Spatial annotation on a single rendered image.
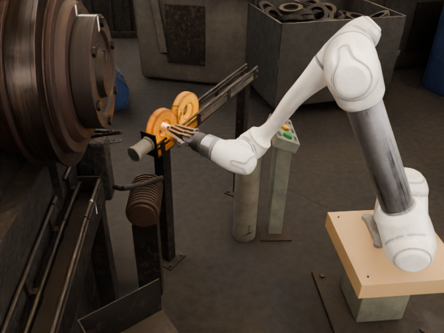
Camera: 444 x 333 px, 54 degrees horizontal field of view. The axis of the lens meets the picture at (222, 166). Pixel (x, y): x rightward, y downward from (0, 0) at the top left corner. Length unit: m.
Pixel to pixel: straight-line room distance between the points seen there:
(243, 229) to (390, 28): 2.05
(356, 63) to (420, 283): 0.84
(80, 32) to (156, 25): 2.87
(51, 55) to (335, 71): 0.66
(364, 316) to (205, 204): 1.04
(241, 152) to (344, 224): 0.52
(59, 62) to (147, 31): 3.00
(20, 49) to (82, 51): 0.13
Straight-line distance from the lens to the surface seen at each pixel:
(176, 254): 2.17
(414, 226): 1.44
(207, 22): 3.80
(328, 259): 2.22
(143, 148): 1.66
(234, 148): 1.55
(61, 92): 1.01
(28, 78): 0.97
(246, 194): 2.05
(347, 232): 1.74
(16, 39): 0.99
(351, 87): 1.14
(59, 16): 1.06
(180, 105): 1.78
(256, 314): 1.95
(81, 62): 1.03
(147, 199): 1.65
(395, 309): 1.99
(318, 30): 3.27
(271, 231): 2.28
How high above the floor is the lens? 1.52
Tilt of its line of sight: 33 degrees down
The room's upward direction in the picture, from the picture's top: 1 degrees clockwise
